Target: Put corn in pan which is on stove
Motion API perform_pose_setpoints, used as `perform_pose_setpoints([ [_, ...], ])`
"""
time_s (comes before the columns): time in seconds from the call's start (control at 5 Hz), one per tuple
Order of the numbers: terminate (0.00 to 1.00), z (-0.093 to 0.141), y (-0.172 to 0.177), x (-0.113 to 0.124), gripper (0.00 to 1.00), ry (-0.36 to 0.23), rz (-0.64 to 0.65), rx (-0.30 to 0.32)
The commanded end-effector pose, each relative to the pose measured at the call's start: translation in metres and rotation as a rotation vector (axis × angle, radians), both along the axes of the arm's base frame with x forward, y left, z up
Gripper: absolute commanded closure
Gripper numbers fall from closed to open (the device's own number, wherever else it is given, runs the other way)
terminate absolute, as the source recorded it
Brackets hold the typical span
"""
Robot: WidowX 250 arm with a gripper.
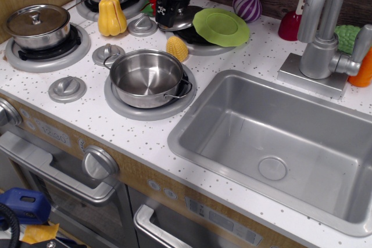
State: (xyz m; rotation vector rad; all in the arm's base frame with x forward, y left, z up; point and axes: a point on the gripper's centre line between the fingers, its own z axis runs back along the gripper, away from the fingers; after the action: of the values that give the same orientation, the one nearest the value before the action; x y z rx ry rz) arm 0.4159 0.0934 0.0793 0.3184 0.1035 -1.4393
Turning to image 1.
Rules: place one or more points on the silver toy faucet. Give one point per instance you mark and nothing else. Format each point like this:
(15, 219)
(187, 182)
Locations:
(322, 68)

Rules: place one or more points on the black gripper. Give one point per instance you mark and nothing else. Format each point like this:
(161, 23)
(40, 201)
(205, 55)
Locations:
(167, 10)

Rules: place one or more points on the grey toy sink basin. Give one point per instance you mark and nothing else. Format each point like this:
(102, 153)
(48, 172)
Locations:
(304, 152)

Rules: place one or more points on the green toy vegetable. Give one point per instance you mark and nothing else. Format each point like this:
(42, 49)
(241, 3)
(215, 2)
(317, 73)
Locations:
(346, 37)

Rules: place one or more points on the purple toy onion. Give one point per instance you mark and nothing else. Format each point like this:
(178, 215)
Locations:
(248, 10)

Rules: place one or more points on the front left stove burner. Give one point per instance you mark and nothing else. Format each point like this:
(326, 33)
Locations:
(55, 58)

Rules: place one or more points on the yellow tape piece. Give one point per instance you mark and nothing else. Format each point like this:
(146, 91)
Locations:
(39, 233)

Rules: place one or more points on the grey stove knob back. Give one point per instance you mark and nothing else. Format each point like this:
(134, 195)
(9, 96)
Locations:
(142, 27)

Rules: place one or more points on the steel pot lid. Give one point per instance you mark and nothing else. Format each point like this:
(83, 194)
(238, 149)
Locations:
(183, 19)

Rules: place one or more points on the yellow toy corn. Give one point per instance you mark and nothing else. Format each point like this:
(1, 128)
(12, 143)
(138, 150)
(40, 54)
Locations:
(176, 47)

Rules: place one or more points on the red green toy pepper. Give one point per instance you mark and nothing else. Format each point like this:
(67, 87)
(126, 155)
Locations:
(149, 8)

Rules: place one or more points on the silver dishwasher door handle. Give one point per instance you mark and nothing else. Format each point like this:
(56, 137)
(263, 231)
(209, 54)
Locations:
(152, 235)

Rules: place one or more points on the silver oven door handle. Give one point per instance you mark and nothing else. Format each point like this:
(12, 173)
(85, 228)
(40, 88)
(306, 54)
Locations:
(39, 162)

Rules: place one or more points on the silver oven dial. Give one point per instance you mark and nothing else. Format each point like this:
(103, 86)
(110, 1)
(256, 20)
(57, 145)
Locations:
(98, 164)

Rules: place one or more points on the green plastic plate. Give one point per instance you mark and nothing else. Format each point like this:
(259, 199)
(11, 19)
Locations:
(221, 27)

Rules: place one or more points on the open steel pan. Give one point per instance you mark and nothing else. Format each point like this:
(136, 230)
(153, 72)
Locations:
(147, 78)

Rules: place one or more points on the silver left edge dial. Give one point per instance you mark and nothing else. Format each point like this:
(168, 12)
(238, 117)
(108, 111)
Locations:
(9, 115)

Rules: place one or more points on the grey stove knob front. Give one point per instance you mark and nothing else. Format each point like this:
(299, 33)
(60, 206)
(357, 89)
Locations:
(67, 89)

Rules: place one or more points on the orange toy carrot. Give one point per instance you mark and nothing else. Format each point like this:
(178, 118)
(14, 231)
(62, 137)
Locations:
(363, 78)

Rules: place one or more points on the lidded steel pot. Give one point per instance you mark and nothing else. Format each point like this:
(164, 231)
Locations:
(39, 27)

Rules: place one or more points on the yellow toy squash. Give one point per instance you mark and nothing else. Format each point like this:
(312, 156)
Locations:
(111, 19)

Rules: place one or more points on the grey stove knob middle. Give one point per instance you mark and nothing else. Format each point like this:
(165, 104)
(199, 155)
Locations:
(107, 54)

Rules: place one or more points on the back right stove burner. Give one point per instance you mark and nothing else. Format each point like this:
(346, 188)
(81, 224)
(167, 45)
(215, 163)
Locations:
(196, 44)

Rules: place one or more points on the grey stove knob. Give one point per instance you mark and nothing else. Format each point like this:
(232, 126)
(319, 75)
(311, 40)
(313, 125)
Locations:
(142, 27)
(107, 54)
(67, 89)

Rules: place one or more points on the red toy cup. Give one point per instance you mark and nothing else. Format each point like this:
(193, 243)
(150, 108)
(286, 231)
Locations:
(289, 26)

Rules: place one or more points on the blue clamp tool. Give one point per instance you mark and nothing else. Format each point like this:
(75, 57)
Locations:
(30, 207)

